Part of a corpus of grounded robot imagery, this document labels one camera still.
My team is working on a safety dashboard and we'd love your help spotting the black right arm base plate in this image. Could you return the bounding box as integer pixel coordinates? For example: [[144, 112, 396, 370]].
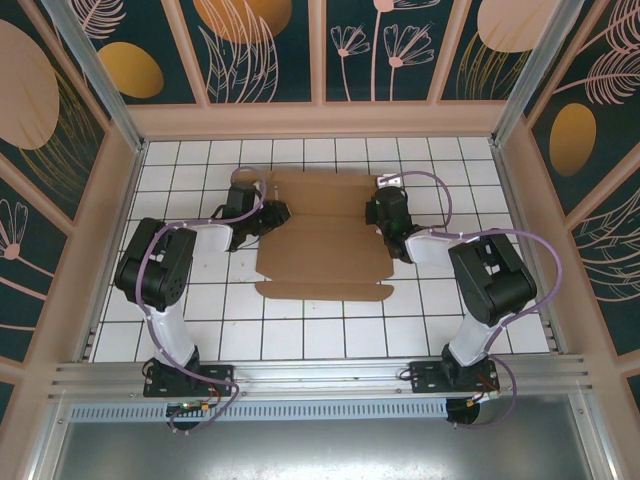
[[408, 360, 501, 396]]

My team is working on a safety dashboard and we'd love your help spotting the aluminium frame post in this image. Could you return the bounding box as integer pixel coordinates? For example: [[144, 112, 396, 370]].
[[42, 0, 146, 154], [489, 0, 586, 149]]

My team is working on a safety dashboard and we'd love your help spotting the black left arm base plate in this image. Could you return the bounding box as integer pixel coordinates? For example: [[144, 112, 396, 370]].
[[143, 363, 236, 399]]

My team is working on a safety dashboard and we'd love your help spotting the brown cardboard box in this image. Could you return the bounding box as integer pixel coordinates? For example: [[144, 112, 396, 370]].
[[254, 171, 396, 304]]

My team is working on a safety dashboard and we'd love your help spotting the aluminium mounting rail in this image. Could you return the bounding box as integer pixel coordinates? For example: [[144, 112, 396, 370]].
[[48, 354, 599, 401]]

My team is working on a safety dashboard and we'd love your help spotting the grey slotted cable duct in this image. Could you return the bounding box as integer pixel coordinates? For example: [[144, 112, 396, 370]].
[[67, 398, 449, 421]]

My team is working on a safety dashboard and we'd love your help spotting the grey metal sheet panel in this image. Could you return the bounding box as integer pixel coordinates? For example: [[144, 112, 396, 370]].
[[29, 399, 616, 480]]

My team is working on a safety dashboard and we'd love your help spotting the thin aluminium side rail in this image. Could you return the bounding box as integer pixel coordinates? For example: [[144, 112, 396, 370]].
[[489, 142, 560, 354], [79, 142, 147, 362]]

